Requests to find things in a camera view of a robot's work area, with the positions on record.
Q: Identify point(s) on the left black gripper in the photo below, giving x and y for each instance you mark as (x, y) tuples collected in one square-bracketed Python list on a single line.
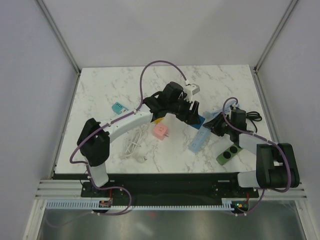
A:
[(192, 118)]

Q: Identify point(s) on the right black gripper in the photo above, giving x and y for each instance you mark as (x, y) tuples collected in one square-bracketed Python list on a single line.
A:
[(214, 124)]

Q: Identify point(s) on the dark blue cube socket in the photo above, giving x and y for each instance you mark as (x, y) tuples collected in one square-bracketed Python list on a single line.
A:
[(201, 121)]

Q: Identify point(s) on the light blue power strip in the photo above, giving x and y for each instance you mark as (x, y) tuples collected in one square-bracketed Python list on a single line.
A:
[(199, 140)]

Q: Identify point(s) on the green power strip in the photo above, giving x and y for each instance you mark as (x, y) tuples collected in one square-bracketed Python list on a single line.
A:
[(228, 154)]

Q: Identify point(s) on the pink cube socket plug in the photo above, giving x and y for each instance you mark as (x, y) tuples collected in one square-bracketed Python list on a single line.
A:
[(160, 131)]

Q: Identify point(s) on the yellow cube socket plug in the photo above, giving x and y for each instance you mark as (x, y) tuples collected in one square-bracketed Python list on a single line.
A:
[(158, 120)]

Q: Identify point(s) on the teal power strip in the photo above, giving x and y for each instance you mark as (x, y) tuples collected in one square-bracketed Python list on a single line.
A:
[(118, 108)]

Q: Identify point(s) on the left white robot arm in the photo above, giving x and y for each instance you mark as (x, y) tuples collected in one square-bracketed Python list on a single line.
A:
[(95, 138)]

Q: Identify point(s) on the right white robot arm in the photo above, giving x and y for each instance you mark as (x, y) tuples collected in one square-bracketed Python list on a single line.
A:
[(275, 166)]

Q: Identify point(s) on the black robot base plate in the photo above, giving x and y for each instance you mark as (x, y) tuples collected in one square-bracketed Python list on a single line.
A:
[(170, 189)]

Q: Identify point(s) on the white slotted cable duct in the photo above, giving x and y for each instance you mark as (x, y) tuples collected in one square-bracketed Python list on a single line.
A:
[(60, 204)]

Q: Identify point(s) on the right aluminium corner post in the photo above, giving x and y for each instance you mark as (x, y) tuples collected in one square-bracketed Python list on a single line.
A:
[(276, 34)]

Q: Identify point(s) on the aluminium corner post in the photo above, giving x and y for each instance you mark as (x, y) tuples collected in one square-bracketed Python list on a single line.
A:
[(276, 34), (58, 35)]

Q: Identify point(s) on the aluminium front frame rail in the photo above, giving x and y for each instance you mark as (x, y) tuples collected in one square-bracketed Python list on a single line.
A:
[(71, 189)]

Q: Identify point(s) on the left aluminium corner post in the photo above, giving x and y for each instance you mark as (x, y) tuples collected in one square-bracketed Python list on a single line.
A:
[(58, 35)]

